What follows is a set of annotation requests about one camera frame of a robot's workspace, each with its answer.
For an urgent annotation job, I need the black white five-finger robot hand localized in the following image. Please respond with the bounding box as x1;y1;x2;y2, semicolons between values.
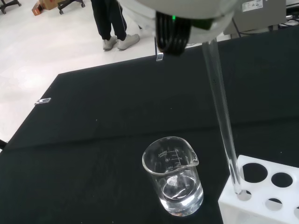
117;0;242;56

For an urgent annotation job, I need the white test tube rack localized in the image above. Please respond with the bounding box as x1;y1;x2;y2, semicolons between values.
218;154;299;224

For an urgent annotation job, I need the grey equipment box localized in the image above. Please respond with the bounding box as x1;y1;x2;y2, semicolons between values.
223;0;288;38

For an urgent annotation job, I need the person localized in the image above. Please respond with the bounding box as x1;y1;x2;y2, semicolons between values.
90;0;141;51

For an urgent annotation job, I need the black office chair base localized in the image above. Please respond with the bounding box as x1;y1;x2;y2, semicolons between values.
57;0;86;15
0;0;22;15

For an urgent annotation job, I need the brown cardboard box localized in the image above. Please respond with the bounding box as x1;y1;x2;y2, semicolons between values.
31;0;60;17

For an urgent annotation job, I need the black bench cloth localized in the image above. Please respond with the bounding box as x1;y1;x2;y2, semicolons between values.
0;24;299;224

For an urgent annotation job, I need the clear glass beaker with water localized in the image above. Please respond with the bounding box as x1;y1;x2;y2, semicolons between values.
141;136;205;217

